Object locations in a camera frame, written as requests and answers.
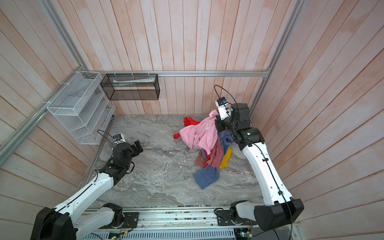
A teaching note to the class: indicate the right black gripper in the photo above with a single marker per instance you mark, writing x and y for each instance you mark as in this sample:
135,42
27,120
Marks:
219,127

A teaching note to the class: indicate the red cloth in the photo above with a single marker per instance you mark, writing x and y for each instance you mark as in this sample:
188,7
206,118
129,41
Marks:
188,121

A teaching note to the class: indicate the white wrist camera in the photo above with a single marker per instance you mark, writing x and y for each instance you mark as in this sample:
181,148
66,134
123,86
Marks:
119,138
224,108

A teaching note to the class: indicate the horizontal aluminium back rail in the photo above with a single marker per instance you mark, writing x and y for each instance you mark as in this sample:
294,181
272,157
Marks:
184,73

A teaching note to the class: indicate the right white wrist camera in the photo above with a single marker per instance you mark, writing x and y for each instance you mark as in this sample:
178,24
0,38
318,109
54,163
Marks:
224,108

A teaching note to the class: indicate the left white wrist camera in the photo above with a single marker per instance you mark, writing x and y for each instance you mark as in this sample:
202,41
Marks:
119,138

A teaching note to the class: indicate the blue checkered cloth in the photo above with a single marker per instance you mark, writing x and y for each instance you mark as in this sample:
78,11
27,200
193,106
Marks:
210,175

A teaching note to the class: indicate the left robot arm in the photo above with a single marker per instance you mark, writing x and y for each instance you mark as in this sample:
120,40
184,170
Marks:
66,220

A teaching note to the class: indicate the yellow cloth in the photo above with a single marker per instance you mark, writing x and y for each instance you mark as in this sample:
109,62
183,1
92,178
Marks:
226,158

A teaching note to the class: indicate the white wire mesh shelf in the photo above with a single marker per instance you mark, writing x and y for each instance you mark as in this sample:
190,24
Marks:
81,110

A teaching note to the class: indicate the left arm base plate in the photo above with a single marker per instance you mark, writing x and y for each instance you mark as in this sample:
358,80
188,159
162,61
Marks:
129,221

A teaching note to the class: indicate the mauve cloth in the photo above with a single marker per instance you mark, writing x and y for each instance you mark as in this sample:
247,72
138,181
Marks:
213,159

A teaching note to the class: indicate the black wire mesh basket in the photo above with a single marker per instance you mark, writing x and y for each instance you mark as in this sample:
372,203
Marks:
127,87

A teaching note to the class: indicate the pink cloth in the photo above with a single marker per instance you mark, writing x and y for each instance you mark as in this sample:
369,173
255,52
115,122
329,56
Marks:
203,135

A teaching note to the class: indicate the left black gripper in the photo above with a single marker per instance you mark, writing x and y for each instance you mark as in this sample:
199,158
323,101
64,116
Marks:
136,152

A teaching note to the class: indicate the left aluminium wall rail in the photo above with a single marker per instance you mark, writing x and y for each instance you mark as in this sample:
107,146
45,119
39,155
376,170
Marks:
20,135

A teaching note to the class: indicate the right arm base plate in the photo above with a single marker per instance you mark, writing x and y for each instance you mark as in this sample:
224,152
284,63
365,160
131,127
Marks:
226,218

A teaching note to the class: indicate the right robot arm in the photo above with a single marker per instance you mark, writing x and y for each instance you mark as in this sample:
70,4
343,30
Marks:
280,208

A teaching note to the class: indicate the aluminium front rail frame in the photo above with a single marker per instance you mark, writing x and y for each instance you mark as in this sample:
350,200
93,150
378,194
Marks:
196,223

